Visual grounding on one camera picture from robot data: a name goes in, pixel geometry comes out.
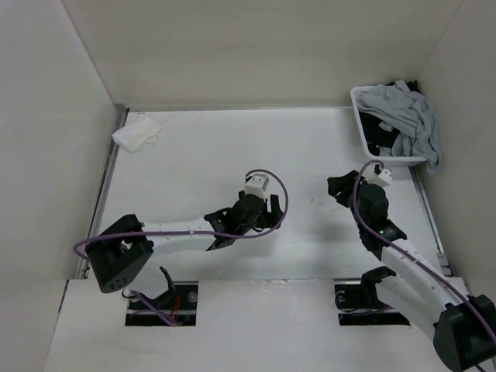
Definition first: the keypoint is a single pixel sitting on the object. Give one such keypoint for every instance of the folded white tank top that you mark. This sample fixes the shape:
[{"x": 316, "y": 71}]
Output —
[{"x": 134, "y": 136}]

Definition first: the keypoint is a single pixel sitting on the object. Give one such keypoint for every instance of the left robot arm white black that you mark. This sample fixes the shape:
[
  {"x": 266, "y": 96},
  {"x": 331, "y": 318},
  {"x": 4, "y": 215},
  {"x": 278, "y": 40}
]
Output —
[{"x": 120, "y": 254}]

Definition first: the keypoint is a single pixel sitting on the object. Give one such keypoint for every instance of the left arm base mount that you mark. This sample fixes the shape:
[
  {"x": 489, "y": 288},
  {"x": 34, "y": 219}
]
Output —
[{"x": 176, "y": 306}]

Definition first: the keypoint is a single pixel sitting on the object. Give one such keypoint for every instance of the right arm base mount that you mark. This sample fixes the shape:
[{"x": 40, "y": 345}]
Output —
[{"x": 358, "y": 305}]

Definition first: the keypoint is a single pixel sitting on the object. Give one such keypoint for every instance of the white plastic basket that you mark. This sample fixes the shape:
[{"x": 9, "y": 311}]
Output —
[{"x": 388, "y": 161}]

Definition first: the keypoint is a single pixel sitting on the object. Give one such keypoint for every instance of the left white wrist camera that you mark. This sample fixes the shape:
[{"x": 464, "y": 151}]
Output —
[{"x": 256, "y": 184}]

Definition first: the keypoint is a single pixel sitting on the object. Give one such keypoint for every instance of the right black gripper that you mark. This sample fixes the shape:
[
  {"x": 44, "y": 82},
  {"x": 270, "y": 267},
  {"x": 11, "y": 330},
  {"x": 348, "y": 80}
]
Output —
[{"x": 344, "y": 184}]

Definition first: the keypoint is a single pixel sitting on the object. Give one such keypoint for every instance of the black tank tops pile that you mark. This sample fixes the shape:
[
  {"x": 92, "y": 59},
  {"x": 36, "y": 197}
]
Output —
[{"x": 391, "y": 116}]

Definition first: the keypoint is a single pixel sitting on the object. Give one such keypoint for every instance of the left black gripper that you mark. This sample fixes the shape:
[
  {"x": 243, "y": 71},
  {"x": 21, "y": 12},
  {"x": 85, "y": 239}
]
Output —
[{"x": 270, "y": 219}]

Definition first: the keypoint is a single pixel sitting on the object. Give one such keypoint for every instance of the grey tank top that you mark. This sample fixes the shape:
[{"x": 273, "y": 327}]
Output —
[{"x": 431, "y": 136}]

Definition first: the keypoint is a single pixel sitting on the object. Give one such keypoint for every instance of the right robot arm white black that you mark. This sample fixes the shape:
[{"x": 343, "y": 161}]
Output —
[{"x": 460, "y": 326}]

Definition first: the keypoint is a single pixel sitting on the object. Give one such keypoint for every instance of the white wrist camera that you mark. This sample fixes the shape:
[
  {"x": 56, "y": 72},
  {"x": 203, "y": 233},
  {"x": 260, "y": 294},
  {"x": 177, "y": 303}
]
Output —
[
  {"x": 256, "y": 184},
  {"x": 381, "y": 176}
]

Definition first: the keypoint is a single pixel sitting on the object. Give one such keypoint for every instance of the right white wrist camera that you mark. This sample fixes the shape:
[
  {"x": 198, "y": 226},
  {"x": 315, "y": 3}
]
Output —
[{"x": 381, "y": 176}]

